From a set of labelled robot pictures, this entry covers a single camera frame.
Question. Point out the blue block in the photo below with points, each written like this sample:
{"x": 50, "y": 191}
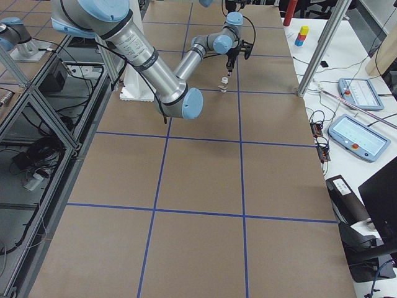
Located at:
{"x": 298, "y": 42}

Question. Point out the red block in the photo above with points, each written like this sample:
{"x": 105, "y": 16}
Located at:
{"x": 301, "y": 37}

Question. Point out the orange circuit board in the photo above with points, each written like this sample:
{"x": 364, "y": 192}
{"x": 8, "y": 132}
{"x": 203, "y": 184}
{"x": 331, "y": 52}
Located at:
{"x": 316, "y": 129}

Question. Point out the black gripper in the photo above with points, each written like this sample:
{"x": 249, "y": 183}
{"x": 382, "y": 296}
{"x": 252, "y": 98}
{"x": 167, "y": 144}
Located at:
{"x": 231, "y": 57}

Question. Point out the aluminium frame post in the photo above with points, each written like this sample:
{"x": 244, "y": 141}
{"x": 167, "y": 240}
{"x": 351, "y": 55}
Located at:
{"x": 325, "y": 39}

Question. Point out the white PPR valve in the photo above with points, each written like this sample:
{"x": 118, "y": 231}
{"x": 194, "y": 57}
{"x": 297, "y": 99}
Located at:
{"x": 224, "y": 84}

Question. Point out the white camera pole base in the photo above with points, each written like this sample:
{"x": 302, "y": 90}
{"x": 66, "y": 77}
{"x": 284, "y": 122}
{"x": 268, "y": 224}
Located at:
{"x": 134, "y": 88}

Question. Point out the teach pendant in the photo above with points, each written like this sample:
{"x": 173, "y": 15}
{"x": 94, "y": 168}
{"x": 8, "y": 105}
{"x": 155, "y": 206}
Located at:
{"x": 361, "y": 93}
{"x": 359, "y": 139}

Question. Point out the far teach pendant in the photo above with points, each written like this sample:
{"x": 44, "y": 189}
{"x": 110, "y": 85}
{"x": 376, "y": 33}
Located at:
{"x": 361, "y": 93}

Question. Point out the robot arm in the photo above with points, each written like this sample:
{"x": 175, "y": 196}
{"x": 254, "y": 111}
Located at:
{"x": 113, "y": 21}
{"x": 230, "y": 5}

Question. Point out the near teach pendant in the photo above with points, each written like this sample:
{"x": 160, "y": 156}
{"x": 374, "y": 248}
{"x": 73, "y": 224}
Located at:
{"x": 359, "y": 139}

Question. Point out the yellow block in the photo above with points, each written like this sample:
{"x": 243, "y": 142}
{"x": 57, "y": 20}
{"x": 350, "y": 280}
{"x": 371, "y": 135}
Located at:
{"x": 304, "y": 30}

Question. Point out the black monitor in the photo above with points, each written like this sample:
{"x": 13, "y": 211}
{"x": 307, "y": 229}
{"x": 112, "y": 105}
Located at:
{"x": 378, "y": 193}

